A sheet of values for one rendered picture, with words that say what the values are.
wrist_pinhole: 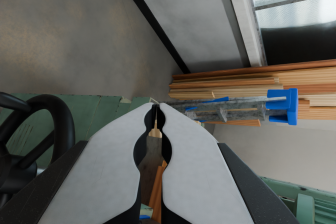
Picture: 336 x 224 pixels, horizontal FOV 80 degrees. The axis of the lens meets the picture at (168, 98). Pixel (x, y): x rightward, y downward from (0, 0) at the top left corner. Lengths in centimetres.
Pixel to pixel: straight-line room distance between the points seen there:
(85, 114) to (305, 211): 56
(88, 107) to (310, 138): 278
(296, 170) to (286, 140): 37
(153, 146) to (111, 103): 17
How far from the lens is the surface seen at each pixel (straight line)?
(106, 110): 58
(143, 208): 45
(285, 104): 127
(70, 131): 33
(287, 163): 297
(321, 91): 216
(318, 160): 299
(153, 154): 52
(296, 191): 69
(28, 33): 133
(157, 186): 54
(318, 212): 45
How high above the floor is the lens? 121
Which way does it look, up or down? 35 degrees down
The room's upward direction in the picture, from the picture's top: 92 degrees clockwise
